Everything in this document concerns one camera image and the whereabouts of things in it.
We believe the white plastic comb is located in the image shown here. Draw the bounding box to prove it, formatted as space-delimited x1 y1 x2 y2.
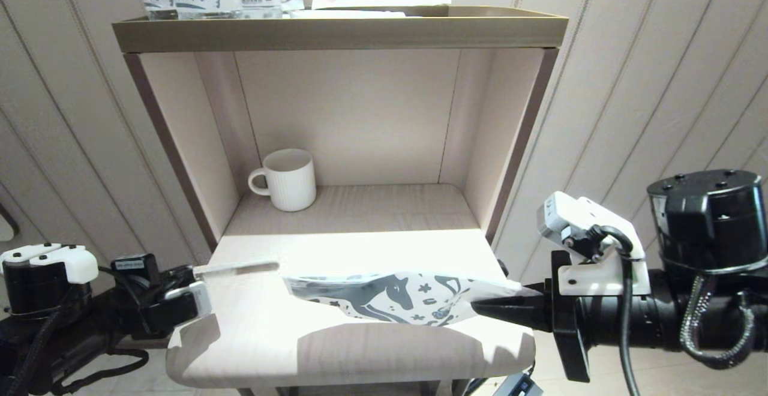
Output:
193 260 280 280

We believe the white horse-print pouch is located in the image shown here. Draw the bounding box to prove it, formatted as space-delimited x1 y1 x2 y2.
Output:
281 270 541 327

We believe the blue black floor device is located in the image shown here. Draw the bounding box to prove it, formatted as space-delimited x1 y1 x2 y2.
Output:
492 372 544 396

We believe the white ribbed mug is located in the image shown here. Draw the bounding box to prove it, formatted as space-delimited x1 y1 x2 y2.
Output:
248 148 317 212

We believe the light wood open cabinet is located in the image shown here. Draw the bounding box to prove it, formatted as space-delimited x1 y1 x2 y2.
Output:
111 5 569 396

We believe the olive brown tray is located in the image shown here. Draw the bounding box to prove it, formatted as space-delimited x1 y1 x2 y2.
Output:
111 5 569 55

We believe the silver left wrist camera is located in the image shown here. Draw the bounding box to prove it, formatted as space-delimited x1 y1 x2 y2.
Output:
141 282 212 332

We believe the black left camera cable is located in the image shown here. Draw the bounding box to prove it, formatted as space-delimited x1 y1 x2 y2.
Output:
99 254 161 292

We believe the smooth black camera cable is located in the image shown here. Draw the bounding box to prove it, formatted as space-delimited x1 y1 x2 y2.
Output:
591 225 641 396

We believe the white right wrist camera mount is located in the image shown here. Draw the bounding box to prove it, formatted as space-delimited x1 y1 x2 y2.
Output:
537 191 652 296

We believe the braided right arm cable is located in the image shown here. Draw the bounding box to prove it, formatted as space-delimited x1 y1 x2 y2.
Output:
680 275 755 370

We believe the white wall fixture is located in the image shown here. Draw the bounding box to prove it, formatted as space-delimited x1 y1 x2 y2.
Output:
0 205 20 242

